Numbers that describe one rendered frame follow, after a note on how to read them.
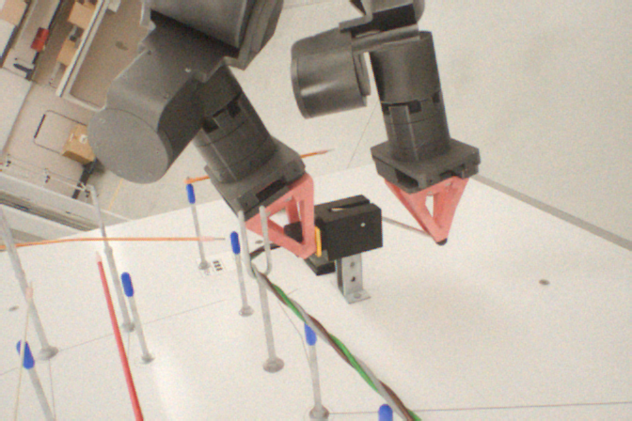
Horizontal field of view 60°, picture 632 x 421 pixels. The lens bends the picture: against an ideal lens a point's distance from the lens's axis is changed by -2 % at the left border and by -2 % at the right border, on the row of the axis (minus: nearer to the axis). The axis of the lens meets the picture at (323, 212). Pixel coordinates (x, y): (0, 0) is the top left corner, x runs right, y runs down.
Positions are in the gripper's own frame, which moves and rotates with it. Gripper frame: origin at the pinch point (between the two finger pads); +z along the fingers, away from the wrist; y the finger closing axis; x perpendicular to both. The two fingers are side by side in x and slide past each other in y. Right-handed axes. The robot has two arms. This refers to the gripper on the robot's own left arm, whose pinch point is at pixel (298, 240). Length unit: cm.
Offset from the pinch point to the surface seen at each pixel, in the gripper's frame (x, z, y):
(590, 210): 81, 87, -63
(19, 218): -35, -1, -63
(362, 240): 4.7, 2.7, 2.1
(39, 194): -37, 4, -95
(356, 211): 5.7, 0.2, 1.6
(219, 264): -7.7, 3.7, -12.1
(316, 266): 0.5, 6.6, -4.8
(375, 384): -2.8, -3.3, 22.5
